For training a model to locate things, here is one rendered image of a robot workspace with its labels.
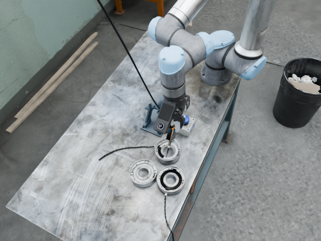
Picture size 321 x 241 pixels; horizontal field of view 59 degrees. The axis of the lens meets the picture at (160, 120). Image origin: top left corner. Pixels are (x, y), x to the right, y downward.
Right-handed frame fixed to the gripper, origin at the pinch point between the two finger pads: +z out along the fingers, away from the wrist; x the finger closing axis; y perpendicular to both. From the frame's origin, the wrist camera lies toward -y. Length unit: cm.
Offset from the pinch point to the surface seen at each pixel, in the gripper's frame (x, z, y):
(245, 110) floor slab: -11, 93, 96
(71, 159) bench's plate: 34.9, 12.9, -23.6
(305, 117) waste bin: -52, 79, 96
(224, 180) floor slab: -19, 93, 33
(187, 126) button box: -1.5, 8.6, 9.2
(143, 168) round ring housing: 5.5, 10.6, -14.5
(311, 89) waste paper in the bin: -48, 59, 104
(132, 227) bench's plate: -1.7, 13.0, -35.0
